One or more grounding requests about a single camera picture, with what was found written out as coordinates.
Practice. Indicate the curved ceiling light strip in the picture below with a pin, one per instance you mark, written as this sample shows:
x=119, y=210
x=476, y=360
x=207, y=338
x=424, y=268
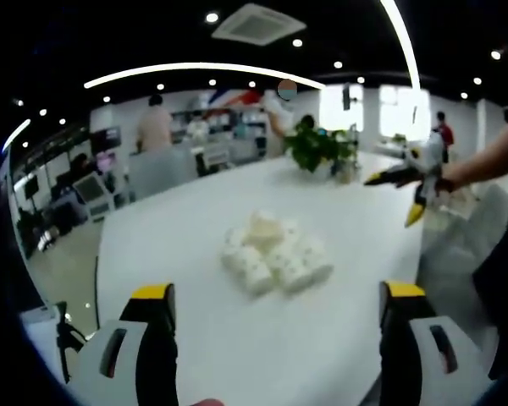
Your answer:
x=16, y=134
x=194, y=67
x=406, y=38

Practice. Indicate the person's dark clothing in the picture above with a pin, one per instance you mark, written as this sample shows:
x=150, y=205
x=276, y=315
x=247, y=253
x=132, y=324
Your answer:
x=506, y=270

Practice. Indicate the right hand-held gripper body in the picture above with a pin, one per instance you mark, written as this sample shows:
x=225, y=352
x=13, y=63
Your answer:
x=429, y=162

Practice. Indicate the black tripod stand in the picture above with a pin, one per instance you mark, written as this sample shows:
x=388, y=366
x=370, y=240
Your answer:
x=65, y=334

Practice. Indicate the grey desk partition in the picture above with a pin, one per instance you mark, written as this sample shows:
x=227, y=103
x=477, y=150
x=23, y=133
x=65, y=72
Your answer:
x=161, y=173

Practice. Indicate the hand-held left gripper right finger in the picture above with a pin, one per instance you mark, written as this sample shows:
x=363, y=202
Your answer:
x=423, y=372

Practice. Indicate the person's left hand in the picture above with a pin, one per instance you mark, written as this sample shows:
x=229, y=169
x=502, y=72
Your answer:
x=207, y=402

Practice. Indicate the person's right hand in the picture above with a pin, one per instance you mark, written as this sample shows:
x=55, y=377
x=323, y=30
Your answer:
x=444, y=185

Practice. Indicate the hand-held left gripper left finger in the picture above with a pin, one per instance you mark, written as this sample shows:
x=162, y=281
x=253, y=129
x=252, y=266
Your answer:
x=123, y=372

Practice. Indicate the dark wall monitor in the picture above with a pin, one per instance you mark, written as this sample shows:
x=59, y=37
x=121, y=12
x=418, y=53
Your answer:
x=106, y=140

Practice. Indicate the white kiosk screen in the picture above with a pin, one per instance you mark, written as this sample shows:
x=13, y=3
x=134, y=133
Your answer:
x=92, y=192

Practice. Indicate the white table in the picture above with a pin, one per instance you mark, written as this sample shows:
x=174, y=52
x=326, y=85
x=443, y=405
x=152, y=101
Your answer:
x=220, y=338

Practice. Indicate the green potted plant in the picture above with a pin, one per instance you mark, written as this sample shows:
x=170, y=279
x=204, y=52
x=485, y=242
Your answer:
x=317, y=146

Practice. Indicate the ceiling air vent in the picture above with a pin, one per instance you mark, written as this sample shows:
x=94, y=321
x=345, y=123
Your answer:
x=258, y=23

